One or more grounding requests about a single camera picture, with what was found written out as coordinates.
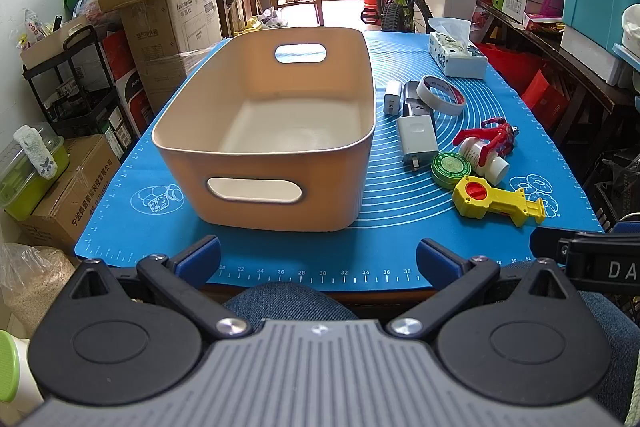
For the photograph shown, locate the person's left leg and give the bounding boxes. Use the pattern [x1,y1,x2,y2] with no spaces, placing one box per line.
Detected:
[222,282,361,323]

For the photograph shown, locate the white foam box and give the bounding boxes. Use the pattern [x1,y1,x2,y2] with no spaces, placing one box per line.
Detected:
[560,24,633,85]

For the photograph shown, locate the person's leg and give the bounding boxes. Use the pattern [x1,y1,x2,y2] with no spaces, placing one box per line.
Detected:
[580,289,640,423]
[222,282,361,323]

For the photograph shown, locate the red toy figure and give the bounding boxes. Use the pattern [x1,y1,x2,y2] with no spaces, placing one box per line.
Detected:
[480,118,522,156]

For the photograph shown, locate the patterned tissue box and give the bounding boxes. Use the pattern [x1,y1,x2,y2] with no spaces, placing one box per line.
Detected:
[428,18,488,79]

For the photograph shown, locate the black metal cart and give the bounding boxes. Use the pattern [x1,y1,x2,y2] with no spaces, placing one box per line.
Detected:
[22,24,133,140]

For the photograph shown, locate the white tape roll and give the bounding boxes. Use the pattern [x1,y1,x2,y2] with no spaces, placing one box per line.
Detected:
[416,75,466,115]

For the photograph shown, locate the taped low cardboard box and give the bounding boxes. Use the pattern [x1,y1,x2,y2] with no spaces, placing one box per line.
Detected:
[17,134,123,258]

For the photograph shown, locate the large wrapped cardboard box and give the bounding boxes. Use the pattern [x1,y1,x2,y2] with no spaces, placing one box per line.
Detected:
[121,0,223,112]

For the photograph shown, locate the grey plastic bag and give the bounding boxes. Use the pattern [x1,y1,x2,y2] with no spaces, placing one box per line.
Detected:
[257,7,290,30]

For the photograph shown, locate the round green tin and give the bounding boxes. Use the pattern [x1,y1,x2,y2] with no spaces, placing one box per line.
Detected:
[431,152,473,190]

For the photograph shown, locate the white pill bottle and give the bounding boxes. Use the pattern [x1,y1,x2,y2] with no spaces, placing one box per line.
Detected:
[452,129,511,186]

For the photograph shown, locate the person's right leg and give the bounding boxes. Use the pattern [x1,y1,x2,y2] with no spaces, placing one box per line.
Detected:
[580,289,640,423]

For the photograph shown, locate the black plastic crate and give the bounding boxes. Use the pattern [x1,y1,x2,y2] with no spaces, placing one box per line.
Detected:
[582,149,640,223]

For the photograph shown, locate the small white charger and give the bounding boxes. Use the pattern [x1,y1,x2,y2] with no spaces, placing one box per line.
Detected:
[384,80,403,115]

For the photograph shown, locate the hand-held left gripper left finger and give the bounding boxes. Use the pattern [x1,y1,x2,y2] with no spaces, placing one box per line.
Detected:
[65,235,253,341]

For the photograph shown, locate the red gift bags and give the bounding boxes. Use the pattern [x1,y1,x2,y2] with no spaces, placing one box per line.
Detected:
[475,42,571,130]

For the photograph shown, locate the white bottle with green cap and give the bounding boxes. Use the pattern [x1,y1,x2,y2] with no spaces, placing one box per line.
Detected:
[0,329,46,423]

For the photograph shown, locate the red and white appliance box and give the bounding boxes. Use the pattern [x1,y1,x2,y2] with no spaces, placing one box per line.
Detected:
[102,29,153,138]

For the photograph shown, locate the large white power adapter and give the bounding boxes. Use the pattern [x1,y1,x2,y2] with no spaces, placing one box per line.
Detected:
[397,115,440,168]

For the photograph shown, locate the dark wooden side table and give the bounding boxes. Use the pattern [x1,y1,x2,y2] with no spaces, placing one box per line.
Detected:
[477,0,640,152]

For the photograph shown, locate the yellow toy with red knob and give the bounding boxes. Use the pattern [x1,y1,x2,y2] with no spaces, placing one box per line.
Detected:
[452,175,547,228]

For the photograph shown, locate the green container with clear lid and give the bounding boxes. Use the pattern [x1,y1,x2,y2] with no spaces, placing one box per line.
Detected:
[0,122,71,223]

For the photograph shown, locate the cardboard box with handle slot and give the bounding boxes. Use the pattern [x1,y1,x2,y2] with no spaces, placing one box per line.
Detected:
[20,14,93,70]

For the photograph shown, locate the blue silicone baking mat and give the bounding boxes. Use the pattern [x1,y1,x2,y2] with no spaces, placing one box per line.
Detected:
[74,29,606,292]

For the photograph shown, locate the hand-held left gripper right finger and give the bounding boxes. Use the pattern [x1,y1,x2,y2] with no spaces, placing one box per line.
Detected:
[387,237,576,341]

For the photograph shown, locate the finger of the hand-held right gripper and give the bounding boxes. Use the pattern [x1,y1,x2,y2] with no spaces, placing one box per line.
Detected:
[531,227,576,267]

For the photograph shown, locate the clear bag of grain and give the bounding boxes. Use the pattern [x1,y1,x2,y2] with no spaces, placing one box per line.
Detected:
[0,242,76,338]

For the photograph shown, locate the beige plastic storage bin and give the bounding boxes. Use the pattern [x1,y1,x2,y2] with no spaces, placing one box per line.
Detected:
[151,27,377,233]

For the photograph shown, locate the white fuzzy towel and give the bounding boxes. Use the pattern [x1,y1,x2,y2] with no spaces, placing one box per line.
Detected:
[13,125,57,180]

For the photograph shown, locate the red plastic bucket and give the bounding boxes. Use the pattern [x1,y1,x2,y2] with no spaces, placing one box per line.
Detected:
[360,0,396,25]

